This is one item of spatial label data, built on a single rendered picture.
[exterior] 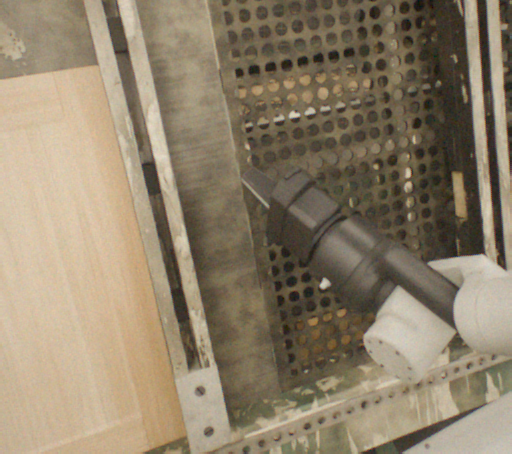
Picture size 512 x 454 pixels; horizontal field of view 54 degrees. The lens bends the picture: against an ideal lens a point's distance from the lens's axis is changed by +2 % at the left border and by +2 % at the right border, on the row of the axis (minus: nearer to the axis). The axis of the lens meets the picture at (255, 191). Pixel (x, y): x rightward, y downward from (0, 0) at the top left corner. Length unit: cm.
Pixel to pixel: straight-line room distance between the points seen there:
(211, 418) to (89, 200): 36
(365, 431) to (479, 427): 63
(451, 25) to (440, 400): 62
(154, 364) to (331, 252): 37
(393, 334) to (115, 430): 48
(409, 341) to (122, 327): 42
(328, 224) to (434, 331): 15
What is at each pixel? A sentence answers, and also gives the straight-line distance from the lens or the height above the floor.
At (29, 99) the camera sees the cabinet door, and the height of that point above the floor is 135.
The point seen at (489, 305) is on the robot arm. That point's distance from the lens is 47.
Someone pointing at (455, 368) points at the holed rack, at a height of 89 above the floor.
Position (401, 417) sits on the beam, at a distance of 97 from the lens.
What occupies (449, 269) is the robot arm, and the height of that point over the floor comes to 129.
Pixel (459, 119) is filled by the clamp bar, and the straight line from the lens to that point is 88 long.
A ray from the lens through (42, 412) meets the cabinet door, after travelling 84.
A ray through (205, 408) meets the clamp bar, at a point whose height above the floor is 98.
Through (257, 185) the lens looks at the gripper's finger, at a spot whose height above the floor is 129.
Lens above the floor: 170
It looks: 43 degrees down
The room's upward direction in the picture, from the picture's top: straight up
